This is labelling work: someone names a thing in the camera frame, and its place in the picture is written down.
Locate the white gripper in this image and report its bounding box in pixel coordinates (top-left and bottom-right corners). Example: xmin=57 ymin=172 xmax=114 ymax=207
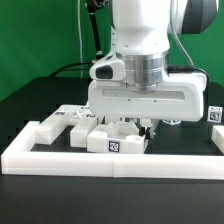
xmin=88 ymin=52 xmax=207 ymax=139

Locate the white chair seat part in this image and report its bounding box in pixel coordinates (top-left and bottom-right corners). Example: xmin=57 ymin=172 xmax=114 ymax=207
xmin=87 ymin=122 xmax=148 ymax=154

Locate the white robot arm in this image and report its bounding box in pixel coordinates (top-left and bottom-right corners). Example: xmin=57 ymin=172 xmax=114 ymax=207
xmin=88 ymin=0 xmax=219 ymax=137

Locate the white H-shaped chair back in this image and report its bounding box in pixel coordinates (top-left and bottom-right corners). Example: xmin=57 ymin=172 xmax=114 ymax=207
xmin=35 ymin=105 xmax=102 ymax=148

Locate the white tagged cube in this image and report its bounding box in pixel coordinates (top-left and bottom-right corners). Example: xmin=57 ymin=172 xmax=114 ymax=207
xmin=163 ymin=120 xmax=181 ymax=126
xmin=207 ymin=106 xmax=223 ymax=123

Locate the white tagged cube far right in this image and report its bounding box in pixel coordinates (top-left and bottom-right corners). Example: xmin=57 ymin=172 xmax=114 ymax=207
xmin=207 ymin=106 xmax=223 ymax=123

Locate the white block right edge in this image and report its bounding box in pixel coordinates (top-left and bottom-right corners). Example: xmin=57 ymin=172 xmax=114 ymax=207
xmin=211 ymin=125 xmax=224 ymax=155

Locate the white U-shaped fence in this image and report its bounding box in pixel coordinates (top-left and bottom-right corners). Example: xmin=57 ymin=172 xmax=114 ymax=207
xmin=1 ymin=121 xmax=224 ymax=180

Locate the black cable bundle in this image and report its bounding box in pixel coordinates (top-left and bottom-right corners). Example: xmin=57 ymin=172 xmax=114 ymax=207
xmin=49 ymin=60 xmax=101 ymax=78

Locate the white cable on wall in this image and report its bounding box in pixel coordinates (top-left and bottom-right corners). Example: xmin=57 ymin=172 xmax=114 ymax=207
xmin=77 ymin=0 xmax=84 ymax=79

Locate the black camera pole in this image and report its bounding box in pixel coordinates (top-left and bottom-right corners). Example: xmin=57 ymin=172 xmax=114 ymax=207
xmin=85 ymin=0 xmax=109 ymax=60

